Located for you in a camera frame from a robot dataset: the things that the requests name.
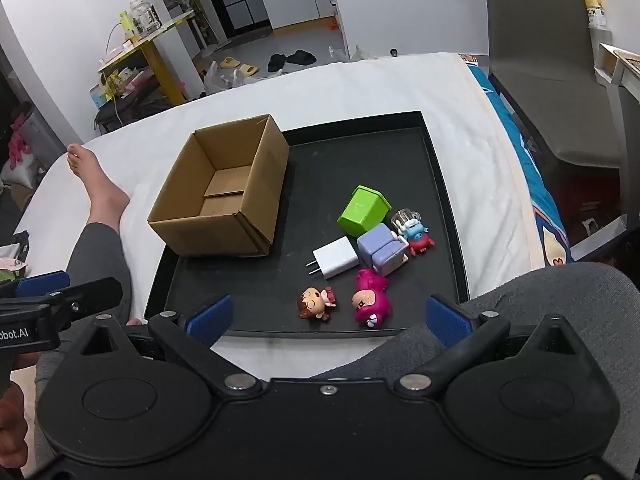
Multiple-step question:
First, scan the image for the yellow and white carton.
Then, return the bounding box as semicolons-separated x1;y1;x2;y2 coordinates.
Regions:
584;0;608;28

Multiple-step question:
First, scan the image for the blue printed bedsheet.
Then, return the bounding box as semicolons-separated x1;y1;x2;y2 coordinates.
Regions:
462;55;573;268

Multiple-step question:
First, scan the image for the pink plush toy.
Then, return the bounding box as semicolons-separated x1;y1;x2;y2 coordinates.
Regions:
7;115;33;166

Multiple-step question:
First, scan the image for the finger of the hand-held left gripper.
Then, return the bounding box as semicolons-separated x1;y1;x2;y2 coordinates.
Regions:
0;270;71;302
45;277;124;332

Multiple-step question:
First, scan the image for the white blanket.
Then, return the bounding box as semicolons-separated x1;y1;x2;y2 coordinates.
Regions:
12;52;533;378

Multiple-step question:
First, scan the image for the white desk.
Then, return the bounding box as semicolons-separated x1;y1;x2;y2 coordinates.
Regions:
595;42;640;211

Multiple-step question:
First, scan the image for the clear toy mug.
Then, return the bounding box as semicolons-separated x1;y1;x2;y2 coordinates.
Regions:
390;207;425;233

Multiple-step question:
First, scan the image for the white flat box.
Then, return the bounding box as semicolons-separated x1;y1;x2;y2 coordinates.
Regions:
570;214;628;263

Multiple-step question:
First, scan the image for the black grid door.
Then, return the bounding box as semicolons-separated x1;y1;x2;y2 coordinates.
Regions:
205;0;273;41

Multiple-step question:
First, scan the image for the purple charger block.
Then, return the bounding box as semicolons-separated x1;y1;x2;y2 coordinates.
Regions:
356;223;411;277

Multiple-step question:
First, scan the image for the white plastic bag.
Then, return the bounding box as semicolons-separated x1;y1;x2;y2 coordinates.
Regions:
204;60;246;95
327;44;378;62

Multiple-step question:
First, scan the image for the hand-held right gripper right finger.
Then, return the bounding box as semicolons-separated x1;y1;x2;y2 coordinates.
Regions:
392;295;581;397

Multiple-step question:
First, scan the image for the white charger plug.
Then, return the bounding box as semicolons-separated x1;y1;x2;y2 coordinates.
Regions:
306;236;360;281

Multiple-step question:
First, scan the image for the person's left leg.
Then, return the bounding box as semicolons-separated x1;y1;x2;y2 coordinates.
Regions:
27;142;147;461

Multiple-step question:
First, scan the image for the black tray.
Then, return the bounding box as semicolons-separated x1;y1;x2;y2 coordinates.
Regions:
144;110;469;338

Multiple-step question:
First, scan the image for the person's leg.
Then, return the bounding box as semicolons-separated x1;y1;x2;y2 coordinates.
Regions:
302;261;640;480
27;142;147;461

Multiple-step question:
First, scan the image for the clear jar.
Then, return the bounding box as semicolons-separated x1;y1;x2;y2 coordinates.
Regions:
130;0;161;36

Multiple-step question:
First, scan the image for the yellow side table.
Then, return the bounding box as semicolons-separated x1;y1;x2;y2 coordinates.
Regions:
95;7;201;111

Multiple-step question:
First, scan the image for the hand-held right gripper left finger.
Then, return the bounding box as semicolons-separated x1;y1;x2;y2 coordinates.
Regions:
65;294;266;397

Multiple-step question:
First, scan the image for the patterned cloth bag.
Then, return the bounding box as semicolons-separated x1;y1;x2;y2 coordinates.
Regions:
0;232;31;281

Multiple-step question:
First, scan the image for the grey chair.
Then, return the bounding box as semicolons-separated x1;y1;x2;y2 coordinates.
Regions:
482;0;630;263

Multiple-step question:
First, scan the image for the brown-haired doll figurine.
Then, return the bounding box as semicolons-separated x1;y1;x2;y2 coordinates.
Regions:
298;286;338;323

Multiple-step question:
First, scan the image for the blue and red figurine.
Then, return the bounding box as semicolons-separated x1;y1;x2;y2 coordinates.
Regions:
397;220;436;257

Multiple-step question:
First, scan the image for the person's right leg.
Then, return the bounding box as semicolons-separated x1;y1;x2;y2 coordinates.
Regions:
302;261;640;480

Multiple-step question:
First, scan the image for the pink hooded figurine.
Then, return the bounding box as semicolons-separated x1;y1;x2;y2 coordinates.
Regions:
352;268;393;330

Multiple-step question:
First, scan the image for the green toy bin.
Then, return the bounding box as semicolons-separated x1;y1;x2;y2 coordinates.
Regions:
336;185;393;237

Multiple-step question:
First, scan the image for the brown cardboard box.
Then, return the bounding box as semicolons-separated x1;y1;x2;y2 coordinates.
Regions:
146;114;291;258

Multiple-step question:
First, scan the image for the person's left hand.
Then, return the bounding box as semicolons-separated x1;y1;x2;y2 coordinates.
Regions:
0;352;42;471

